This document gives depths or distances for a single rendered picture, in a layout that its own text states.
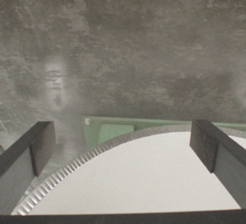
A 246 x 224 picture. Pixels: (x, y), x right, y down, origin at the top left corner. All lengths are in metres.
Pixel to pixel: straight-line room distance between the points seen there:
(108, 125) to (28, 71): 0.46
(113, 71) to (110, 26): 0.19
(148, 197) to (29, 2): 0.74
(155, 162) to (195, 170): 0.12
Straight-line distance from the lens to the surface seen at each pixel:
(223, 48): 0.79
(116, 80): 0.81
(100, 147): 0.63
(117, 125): 0.95
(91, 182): 0.57
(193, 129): 0.17
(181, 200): 0.56
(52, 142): 0.17
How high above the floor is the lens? 0.67
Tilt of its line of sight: 51 degrees down
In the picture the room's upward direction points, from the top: 172 degrees counter-clockwise
